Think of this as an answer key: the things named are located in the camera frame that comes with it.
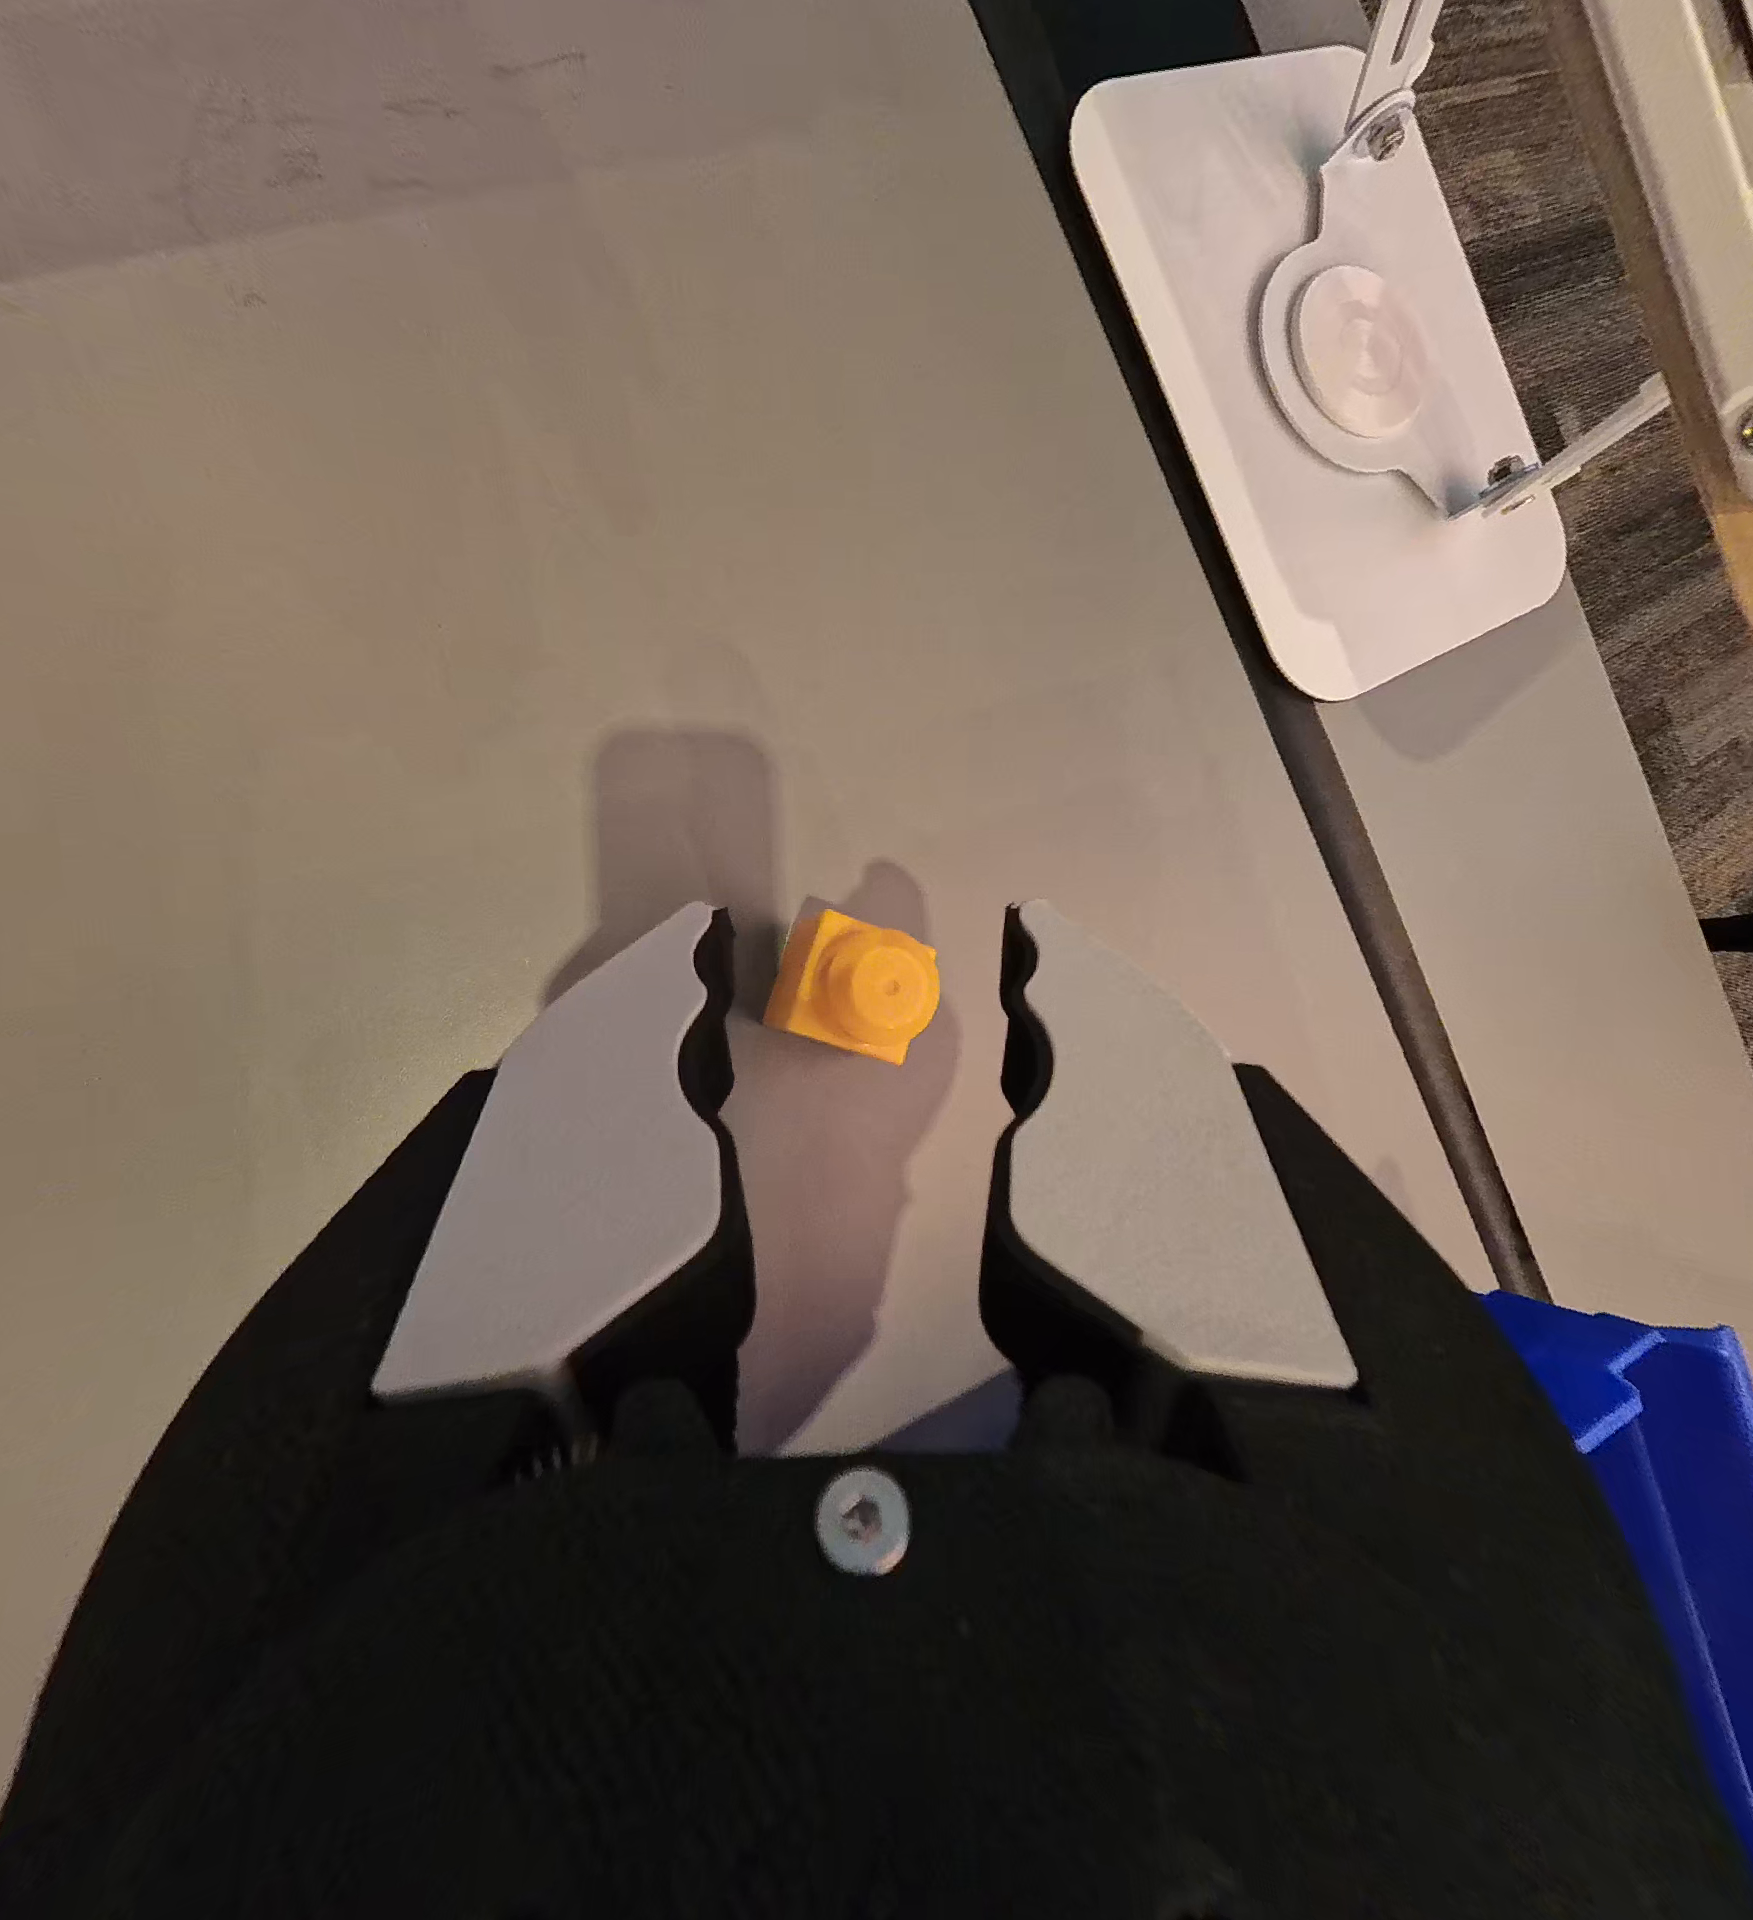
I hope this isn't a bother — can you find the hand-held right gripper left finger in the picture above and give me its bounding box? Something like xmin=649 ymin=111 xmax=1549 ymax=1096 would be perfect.
xmin=369 ymin=900 xmax=753 ymax=1437

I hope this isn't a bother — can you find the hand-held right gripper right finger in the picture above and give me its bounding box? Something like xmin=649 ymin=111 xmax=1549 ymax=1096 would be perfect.
xmin=981 ymin=900 xmax=1363 ymax=1449

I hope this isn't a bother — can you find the orange mega block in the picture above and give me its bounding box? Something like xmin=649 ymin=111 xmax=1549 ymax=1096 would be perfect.
xmin=763 ymin=904 xmax=944 ymax=1066

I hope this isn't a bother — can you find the blue plastic bin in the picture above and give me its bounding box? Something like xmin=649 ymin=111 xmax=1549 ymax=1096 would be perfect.
xmin=1476 ymin=1290 xmax=1753 ymax=1920

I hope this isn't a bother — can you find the white stand base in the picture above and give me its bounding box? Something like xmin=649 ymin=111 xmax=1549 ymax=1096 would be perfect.
xmin=1069 ymin=0 xmax=1674 ymax=704

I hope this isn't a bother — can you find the wooden instruction board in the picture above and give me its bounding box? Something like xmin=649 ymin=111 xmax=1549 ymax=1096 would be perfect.
xmin=1566 ymin=0 xmax=1753 ymax=692

